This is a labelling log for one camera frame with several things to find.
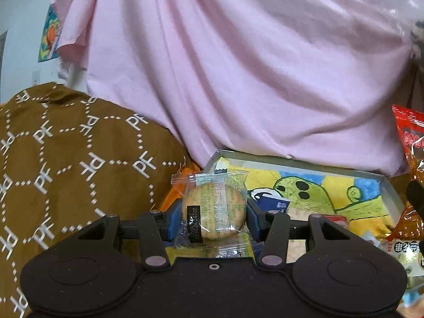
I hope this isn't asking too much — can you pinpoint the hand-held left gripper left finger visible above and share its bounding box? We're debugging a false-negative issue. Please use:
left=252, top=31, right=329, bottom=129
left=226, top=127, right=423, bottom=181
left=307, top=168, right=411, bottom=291
left=71, top=205, right=181, bottom=270

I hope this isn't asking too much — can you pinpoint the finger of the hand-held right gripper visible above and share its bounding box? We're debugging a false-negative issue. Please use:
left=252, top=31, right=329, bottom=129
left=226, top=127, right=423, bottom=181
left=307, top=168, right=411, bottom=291
left=406, top=179, right=424, bottom=217

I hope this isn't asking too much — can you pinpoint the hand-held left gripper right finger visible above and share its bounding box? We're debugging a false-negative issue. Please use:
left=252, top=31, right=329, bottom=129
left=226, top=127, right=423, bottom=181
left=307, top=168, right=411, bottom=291
left=247, top=200, right=352, bottom=270

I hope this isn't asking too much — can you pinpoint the long blue snack packet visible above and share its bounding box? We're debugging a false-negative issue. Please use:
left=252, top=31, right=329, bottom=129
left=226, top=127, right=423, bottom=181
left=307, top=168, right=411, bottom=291
left=258, top=195, right=291, bottom=213

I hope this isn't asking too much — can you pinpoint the red snack packet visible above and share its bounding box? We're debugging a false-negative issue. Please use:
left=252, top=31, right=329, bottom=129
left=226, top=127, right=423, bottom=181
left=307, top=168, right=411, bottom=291
left=378, top=104, right=424, bottom=282

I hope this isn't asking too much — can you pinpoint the round biscuit packet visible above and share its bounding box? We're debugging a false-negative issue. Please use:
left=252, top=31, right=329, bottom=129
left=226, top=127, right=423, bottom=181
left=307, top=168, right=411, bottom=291
left=170, top=169, right=256, bottom=259

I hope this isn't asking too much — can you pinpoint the grey tray with cartoon drawing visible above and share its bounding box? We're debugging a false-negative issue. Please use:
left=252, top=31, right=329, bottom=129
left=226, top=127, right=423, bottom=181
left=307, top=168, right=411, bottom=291
left=166, top=150, right=407, bottom=266

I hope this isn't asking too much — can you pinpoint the brown patterned quilt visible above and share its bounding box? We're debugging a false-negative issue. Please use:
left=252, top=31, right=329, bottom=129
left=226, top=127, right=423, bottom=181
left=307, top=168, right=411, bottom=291
left=0, top=83, right=199, bottom=318

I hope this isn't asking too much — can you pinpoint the pink bed sheet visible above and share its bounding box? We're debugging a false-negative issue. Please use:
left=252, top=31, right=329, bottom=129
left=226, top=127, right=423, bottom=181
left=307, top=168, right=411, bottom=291
left=51, top=0, right=421, bottom=178

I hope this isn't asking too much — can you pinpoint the clear bag of clothes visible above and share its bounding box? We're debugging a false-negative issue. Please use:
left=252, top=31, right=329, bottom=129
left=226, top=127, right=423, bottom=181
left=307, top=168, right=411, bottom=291
left=409, top=20, right=424, bottom=61

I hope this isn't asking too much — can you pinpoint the colourful wall poster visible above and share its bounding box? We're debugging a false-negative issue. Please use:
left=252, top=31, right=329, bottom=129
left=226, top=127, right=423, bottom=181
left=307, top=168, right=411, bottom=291
left=38, top=5, right=62, bottom=63

